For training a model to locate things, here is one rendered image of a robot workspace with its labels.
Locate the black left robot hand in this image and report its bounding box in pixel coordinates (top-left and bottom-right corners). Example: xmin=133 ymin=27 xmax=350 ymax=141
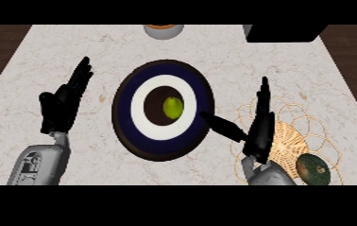
xmin=38 ymin=56 xmax=94 ymax=135

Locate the dark green avocado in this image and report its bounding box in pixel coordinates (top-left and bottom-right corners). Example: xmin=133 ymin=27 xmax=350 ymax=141
xmin=295 ymin=153 xmax=332 ymax=186

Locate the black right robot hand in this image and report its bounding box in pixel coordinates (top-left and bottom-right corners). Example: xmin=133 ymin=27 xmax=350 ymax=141
xmin=198 ymin=76 xmax=277 ymax=165

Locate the green pear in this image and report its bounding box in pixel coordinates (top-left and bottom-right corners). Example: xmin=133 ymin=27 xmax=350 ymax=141
xmin=162 ymin=96 xmax=186 ymax=121

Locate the grey bowl with orange content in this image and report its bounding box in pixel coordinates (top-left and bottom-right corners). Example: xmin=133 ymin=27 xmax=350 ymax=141
xmin=142 ymin=24 xmax=186 ymax=41

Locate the black appliance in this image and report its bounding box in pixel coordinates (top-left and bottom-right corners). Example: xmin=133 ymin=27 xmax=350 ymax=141
xmin=242 ymin=24 xmax=329 ymax=43

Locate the woven wicker plate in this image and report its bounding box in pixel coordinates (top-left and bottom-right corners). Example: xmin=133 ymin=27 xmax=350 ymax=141
xmin=229 ymin=96 xmax=344 ymax=186

